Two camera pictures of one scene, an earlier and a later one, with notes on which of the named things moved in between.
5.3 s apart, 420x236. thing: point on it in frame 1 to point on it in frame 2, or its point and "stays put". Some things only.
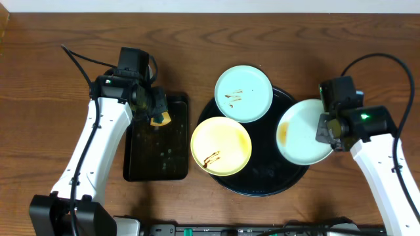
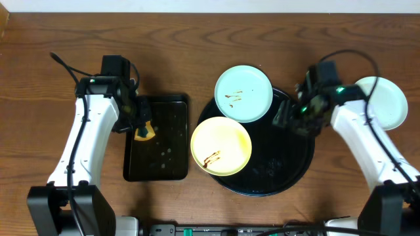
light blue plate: x=296 y=130 to x=386 y=101
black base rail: x=269 y=229 stays put
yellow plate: x=221 y=146 stays put
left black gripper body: x=159 y=105 to x=143 y=115
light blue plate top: x=243 y=94 stays put
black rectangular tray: x=154 y=153 stays put
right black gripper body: x=327 y=132 to x=288 y=115
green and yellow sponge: x=167 y=119 to x=142 y=134
